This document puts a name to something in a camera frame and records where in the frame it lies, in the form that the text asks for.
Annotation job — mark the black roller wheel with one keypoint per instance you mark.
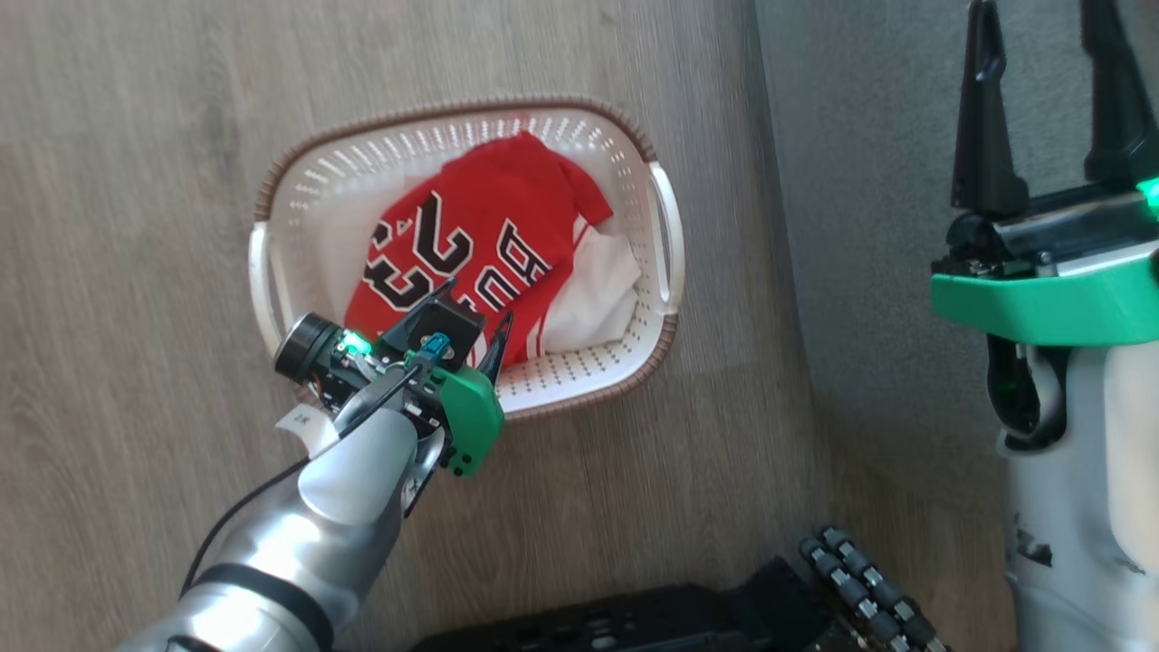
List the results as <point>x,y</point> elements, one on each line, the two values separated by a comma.
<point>860,584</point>

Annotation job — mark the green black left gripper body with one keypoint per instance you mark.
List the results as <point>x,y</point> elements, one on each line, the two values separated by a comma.
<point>466,417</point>

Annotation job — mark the white paper tag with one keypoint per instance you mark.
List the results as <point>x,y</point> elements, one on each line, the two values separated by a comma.
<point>303,424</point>

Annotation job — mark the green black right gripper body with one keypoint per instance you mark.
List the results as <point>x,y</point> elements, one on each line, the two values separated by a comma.
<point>1050,303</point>

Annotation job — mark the grey fabric sofa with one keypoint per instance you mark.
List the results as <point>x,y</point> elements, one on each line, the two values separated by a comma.
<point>860,181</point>

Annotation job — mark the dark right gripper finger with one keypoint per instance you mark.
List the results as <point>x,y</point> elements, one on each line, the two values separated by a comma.
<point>1115,109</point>
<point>987,136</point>

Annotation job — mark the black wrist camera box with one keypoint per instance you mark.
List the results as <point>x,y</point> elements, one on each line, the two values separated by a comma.
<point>448,324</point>

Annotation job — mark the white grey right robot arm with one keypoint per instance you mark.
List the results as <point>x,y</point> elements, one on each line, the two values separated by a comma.
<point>1068,507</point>

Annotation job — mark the white woven laundry basket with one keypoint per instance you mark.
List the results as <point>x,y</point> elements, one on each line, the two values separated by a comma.
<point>326,199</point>

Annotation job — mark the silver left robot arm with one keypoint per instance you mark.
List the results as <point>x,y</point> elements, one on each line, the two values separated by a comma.
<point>299,543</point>

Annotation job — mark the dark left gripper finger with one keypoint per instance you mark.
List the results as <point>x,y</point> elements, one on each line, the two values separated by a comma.
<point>496,349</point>
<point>403,330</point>

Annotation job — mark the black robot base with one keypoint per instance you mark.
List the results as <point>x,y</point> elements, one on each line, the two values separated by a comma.
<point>634,625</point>

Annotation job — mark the red and white basketball jersey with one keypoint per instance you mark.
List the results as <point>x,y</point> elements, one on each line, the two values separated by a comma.
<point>507,208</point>

